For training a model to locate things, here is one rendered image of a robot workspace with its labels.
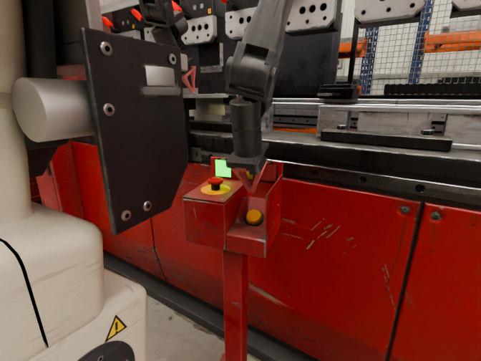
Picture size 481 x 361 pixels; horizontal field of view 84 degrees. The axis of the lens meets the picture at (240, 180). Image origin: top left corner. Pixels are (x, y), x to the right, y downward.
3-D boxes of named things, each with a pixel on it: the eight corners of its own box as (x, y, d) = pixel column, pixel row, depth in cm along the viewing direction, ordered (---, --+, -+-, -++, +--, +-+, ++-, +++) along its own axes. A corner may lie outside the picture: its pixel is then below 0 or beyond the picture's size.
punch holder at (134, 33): (116, 53, 120) (110, 11, 115) (132, 55, 127) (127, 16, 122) (137, 50, 112) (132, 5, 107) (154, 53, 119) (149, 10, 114)
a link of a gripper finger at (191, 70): (188, 86, 95) (177, 60, 89) (204, 86, 92) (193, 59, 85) (177, 97, 92) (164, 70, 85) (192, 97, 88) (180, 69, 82)
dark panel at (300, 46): (167, 109, 188) (161, 39, 174) (169, 109, 189) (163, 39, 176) (331, 116, 130) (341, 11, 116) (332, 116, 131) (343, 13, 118)
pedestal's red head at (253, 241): (185, 243, 65) (180, 171, 59) (212, 215, 79) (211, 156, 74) (265, 259, 58) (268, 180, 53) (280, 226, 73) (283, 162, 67)
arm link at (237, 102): (223, 99, 48) (254, 99, 46) (237, 89, 53) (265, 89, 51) (227, 135, 52) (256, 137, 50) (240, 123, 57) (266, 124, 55)
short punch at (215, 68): (199, 72, 103) (197, 45, 100) (202, 73, 104) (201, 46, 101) (220, 71, 98) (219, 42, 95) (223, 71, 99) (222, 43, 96)
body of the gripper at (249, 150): (269, 150, 59) (268, 117, 55) (257, 172, 51) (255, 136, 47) (241, 148, 61) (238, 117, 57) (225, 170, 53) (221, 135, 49)
